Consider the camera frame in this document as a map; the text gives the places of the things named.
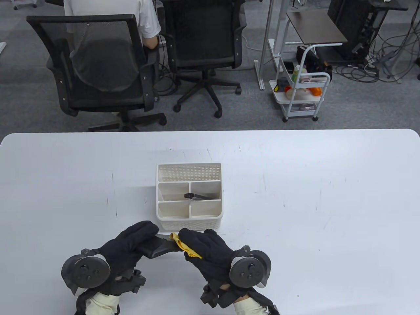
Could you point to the person's left hand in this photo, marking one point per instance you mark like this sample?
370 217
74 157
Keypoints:
128 246

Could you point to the person's right hand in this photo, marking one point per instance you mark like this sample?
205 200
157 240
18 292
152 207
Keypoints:
213 256

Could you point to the black calculator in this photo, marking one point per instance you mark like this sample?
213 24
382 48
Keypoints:
160 246

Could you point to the yellow cleaning cloth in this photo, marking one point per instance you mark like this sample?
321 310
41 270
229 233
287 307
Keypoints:
178 242

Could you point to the black remote control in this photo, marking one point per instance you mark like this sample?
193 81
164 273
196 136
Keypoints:
200 196

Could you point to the white plastic organizer basket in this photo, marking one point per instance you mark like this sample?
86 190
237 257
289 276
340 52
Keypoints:
174 210

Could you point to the white rolling cart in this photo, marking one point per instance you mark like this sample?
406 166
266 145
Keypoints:
279 97

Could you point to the white metal desk leg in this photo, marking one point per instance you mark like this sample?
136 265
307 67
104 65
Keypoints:
259 75

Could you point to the orange plastic object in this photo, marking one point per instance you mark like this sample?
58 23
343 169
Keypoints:
315 91

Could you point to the green plastic bottle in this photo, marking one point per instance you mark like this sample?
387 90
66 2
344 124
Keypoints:
296 73

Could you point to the black bag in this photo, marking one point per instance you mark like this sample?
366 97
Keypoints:
320 65

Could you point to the black padded office chair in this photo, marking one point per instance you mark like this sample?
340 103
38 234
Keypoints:
203 32

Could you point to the black mesh office chair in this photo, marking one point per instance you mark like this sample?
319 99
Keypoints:
75 19

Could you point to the brown top side table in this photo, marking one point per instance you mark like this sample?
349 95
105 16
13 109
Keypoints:
315 26

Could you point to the black computer tower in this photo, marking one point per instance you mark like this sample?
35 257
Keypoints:
344 19

